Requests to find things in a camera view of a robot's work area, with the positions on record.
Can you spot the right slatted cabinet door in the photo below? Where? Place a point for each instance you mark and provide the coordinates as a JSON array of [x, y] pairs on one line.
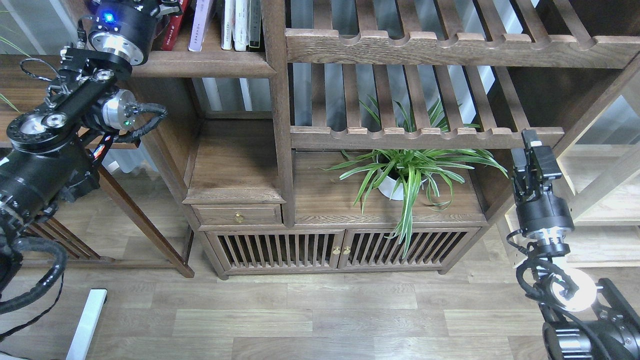
[[430, 249]]

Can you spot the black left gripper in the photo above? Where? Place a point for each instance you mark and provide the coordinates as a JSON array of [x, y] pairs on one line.
[[127, 28]]

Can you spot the slatted cabinet door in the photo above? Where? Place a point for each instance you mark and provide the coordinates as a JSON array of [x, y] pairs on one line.
[[430, 249], [277, 252]]

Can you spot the white plant pot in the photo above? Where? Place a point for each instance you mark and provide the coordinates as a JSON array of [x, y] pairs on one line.
[[397, 185]]

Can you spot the light wooden rack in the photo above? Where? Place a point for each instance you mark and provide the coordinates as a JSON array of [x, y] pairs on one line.
[[601, 184]]

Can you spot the dark upright book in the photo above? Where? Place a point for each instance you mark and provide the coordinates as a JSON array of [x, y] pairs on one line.
[[255, 36]]

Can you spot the white metal table leg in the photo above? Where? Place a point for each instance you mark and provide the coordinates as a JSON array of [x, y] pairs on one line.
[[84, 333]]

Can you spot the dark wooden side shelf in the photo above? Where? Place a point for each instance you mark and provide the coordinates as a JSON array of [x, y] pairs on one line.
[[130, 210]]

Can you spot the white upright book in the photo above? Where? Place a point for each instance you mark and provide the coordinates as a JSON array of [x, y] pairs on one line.
[[227, 24], [240, 34]]

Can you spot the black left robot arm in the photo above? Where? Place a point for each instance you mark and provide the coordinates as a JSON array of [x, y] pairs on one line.
[[59, 145]]

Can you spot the red paperback book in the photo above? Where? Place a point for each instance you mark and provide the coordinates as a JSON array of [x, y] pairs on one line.
[[174, 26]]

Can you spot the left slatted cabinet door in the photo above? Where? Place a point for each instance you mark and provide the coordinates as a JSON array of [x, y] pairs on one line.
[[277, 252]]

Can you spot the white upright book middle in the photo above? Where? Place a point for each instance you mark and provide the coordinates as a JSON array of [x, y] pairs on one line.
[[240, 34]]

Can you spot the white upright book left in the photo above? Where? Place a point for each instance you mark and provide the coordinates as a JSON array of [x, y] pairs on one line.
[[227, 24]]

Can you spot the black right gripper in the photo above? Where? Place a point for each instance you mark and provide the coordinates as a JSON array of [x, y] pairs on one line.
[[542, 215]]

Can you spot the dark slatted wooden panel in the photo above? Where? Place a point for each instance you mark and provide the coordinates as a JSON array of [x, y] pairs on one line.
[[78, 252]]

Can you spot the green spider plant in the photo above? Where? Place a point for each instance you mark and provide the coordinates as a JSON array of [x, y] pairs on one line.
[[435, 167]]

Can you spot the dark wooden bookshelf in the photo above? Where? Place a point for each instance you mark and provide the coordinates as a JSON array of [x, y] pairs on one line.
[[264, 127]]

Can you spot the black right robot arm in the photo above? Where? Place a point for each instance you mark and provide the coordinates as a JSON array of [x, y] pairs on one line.
[[583, 319]]

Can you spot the white paperback book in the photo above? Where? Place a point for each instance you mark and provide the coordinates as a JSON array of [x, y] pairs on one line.
[[203, 12]]

